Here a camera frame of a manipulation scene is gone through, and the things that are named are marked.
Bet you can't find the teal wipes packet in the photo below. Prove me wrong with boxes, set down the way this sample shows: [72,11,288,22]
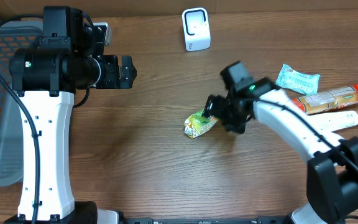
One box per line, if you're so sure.
[275,64,320,95]

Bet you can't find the orange spaghetti package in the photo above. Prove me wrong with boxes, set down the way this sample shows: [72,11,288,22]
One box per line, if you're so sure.
[292,84,358,114]

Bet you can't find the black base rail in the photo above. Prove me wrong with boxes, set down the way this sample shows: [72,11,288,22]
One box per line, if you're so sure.
[118,216,287,224]

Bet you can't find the green yellow snack packet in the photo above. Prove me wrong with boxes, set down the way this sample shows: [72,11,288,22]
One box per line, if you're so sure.
[184,110,219,139]

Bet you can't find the grey plastic shopping basket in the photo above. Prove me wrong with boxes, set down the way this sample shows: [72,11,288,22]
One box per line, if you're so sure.
[0,21,42,187]

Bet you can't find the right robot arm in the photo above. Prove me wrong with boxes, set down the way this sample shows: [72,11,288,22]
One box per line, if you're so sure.
[203,61,358,223]

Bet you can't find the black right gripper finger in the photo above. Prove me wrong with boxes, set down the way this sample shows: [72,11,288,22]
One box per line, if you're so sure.
[202,95,226,118]
[221,119,247,134]

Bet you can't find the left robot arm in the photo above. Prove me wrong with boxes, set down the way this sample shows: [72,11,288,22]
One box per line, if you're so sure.
[9,6,137,224]

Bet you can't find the white barcode scanner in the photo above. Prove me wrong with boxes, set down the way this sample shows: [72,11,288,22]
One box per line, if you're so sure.
[181,7,211,52]

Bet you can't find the white shampoo tube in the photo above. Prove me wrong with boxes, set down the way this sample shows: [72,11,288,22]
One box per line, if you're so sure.
[310,110,358,132]

